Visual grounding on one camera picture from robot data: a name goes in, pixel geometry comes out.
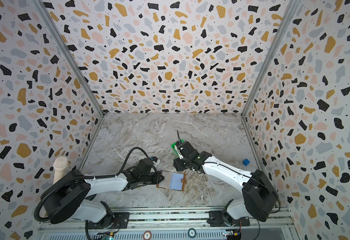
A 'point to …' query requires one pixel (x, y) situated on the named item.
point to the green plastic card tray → (173, 145)
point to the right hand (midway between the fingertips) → (176, 161)
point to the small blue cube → (246, 162)
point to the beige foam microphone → (60, 164)
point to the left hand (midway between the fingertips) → (167, 176)
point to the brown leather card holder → (173, 181)
